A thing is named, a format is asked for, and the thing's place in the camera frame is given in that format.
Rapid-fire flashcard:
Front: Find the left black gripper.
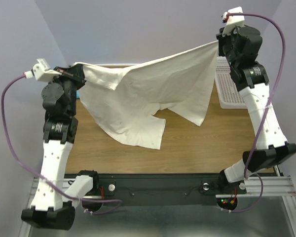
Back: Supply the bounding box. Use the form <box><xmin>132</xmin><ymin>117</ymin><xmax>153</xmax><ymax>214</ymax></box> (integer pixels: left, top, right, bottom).
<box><xmin>51</xmin><ymin>62</ymin><xmax>88</xmax><ymax>113</ymax></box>

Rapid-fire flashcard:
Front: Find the white t-shirt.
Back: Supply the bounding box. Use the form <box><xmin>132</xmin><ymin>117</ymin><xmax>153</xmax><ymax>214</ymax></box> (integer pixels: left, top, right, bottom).
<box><xmin>78</xmin><ymin>41</ymin><xmax>218</xmax><ymax>150</ymax></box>

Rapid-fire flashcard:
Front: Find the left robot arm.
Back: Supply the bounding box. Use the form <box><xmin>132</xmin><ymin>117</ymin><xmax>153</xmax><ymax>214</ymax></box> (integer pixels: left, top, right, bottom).
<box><xmin>21</xmin><ymin>64</ymin><xmax>100</xmax><ymax>231</ymax></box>

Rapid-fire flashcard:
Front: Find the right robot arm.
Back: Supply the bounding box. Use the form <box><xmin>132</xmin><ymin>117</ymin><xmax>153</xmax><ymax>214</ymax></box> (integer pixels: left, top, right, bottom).
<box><xmin>217</xmin><ymin>26</ymin><xmax>296</xmax><ymax>193</ymax></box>

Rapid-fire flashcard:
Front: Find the white plastic basket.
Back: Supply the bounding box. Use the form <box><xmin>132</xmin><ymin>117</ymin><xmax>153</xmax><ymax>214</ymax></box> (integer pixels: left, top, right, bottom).
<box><xmin>215</xmin><ymin>56</ymin><xmax>246</xmax><ymax>109</ymax></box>

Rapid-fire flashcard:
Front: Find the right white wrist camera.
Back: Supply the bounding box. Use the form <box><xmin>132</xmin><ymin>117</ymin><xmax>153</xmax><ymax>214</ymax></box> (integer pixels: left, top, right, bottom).
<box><xmin>222</xmin><ymin>6</ymin><xmax>245</xmax><ymax>37</ymax></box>

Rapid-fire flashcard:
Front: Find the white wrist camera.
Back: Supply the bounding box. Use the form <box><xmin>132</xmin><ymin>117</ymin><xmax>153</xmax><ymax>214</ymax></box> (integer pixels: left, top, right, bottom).
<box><xmin>24</xmin><ymin>58</ymin><xmax>61</xmax><ymax>82</ymax></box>
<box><xmin>222</xmin><ymin>6</ymin><xmax>245</xmax><ymax>37</ymax></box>

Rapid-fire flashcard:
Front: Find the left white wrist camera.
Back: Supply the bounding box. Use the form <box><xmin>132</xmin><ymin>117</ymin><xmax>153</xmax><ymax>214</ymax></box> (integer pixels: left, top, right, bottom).
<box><xmin>24</xmin><ymin>58</ymin><xmax>61</xmax><ymax>82</ymax></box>

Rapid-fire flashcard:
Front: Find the aluminium frame rail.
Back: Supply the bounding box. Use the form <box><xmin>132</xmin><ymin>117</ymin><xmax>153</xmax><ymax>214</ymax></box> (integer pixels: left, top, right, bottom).
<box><xmin>18</xmin><ymin>64</ymin><xmax>296</xmax><ymax>237</ymax></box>

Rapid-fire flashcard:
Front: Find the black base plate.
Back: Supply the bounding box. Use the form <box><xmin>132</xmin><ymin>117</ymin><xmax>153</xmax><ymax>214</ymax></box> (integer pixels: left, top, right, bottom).
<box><xmin>82</xmin><ymin>173</ymin><xmax>246</xmax><ymax>206</ymax></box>

